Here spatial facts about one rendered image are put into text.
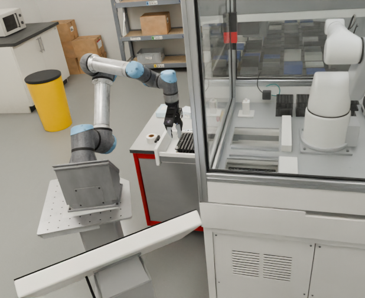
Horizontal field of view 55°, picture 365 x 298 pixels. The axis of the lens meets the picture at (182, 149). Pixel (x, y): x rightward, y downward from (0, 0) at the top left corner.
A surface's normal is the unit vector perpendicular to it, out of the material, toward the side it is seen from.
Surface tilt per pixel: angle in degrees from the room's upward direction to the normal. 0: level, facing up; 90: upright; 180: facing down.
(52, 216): 0
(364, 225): 90
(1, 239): 0
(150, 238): 40
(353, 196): 90
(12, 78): 90
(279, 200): 90
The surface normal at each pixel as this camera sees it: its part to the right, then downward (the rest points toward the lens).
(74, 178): 0.06, 0.52
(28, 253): -0.10, -0.85
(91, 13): -0.17, 0.53
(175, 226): 0.19, -0.36
